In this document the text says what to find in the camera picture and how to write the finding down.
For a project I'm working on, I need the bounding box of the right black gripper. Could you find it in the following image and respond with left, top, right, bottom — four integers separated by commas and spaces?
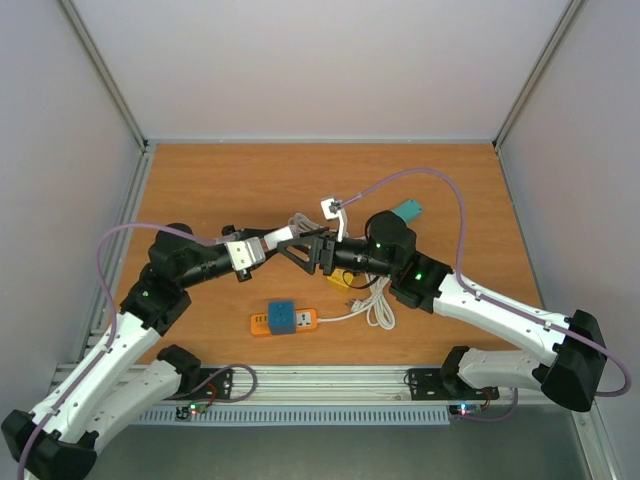
277, 220, 398, 283

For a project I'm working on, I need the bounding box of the blue cube socket adapter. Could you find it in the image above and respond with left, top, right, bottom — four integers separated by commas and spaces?
267, 300, 296, 335

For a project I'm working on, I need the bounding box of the orange power strip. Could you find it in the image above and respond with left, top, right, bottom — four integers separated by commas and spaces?
249, 309, 319, 338

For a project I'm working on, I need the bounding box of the orange strip white cable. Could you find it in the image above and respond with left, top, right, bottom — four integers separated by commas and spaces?
317, 279, 396, 332

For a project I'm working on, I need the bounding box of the grey white plug adapter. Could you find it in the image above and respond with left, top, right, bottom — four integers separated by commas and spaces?
263, 225, 299, 251

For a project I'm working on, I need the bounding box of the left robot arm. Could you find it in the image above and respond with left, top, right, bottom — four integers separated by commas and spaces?
1, 223, 297, 479

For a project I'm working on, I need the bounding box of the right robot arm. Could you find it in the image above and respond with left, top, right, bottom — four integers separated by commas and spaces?
277, 211, 607, 412

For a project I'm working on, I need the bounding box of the yellow plug adapter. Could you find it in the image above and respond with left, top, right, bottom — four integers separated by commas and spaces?
327, 269, 354, 292

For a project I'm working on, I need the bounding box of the teal power strip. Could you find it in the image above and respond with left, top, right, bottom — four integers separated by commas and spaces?
393, 199, 423, 224

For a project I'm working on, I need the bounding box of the left small circuit board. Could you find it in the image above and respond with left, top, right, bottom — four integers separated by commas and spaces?
175, 403, 209, 421

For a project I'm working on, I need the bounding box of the small circuit board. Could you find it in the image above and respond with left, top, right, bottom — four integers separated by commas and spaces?
175, 403, 209, 421
450, 403, 487, 418

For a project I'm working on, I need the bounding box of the right small circuit board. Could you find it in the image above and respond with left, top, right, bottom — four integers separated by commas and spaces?
450, 403, 487, 418

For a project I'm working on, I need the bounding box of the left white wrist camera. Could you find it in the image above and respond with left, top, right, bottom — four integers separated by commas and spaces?
225, 237, 266, 271

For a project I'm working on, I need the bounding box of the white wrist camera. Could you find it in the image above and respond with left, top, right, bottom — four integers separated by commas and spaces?
320, 197, 348, 242
225, 237, 266, 271

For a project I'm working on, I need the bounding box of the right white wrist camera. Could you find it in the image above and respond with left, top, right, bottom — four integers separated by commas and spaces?
320, 197, 348, 242

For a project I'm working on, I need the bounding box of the aluminium front rail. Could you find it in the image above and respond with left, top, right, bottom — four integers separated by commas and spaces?
45, 363, 595, 405

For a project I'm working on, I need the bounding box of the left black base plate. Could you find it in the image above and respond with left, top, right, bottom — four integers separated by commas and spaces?
169, 368, 234, 401

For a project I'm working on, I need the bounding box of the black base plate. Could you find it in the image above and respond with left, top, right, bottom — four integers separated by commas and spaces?
403, 368, 500, 401
169, 368, 234, 401

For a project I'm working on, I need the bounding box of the grey slotted cable duct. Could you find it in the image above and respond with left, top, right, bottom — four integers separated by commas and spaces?
135, 405, 449, 428

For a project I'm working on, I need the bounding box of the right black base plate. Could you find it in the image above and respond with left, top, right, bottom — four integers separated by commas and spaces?
403, 368, 500, 401

